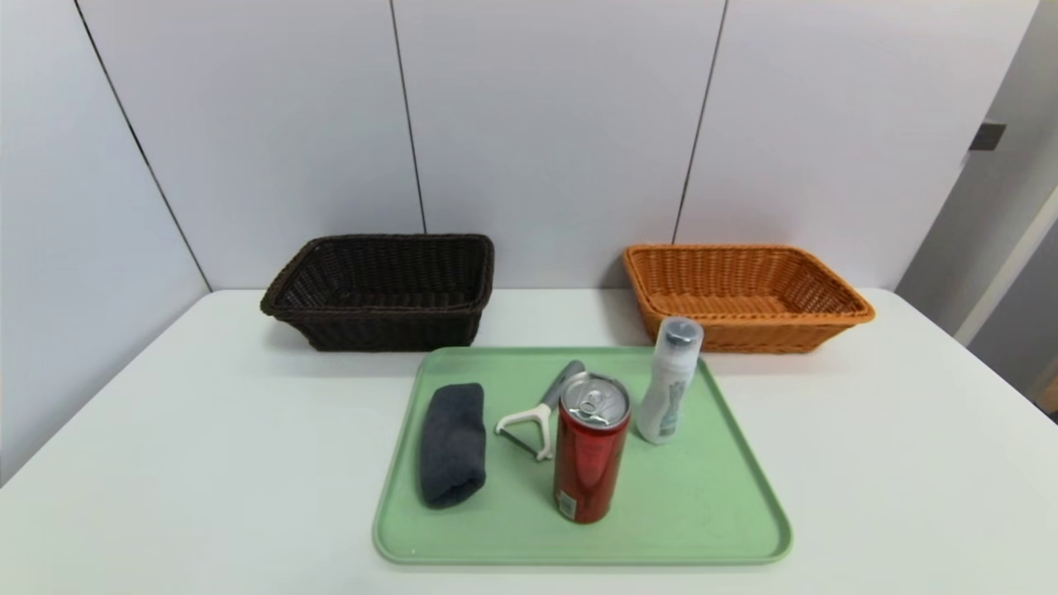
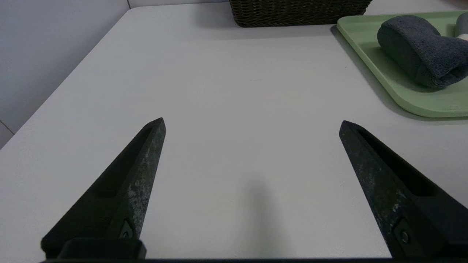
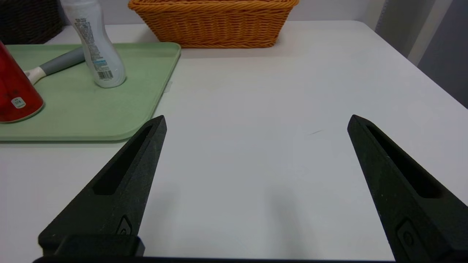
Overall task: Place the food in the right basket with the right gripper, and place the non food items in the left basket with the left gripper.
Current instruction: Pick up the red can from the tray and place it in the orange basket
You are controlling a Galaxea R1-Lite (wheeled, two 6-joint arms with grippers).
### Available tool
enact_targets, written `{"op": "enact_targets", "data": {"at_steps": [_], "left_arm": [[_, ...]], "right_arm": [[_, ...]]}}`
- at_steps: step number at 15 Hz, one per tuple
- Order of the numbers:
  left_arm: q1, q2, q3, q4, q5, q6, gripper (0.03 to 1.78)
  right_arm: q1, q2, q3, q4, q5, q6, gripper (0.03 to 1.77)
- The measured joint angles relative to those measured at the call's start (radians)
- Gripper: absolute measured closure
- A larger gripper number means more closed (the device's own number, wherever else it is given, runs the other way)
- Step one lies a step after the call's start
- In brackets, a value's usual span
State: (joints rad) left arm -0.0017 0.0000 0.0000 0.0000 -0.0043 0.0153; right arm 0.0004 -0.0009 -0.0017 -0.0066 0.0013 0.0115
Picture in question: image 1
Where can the dark grey towel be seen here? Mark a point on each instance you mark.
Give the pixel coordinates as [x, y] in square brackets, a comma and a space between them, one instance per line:
[452, 446]

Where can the white plastic bottle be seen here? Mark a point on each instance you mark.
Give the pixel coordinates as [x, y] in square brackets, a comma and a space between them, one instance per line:
[665, 397]

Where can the red soda can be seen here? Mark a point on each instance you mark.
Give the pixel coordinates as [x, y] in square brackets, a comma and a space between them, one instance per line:
[588, 471]

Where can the dark brown wicker basket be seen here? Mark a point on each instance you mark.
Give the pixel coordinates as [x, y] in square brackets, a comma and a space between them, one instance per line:
[388, 326]

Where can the orange wicker basket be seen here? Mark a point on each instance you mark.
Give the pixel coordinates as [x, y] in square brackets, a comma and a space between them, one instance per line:
[744, 335]

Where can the light green plastic tray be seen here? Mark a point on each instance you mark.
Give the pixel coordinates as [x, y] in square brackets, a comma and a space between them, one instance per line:
[661, 496]

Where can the dark wall fixture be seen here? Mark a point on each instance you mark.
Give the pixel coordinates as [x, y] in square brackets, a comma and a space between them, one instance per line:
[988, 136]

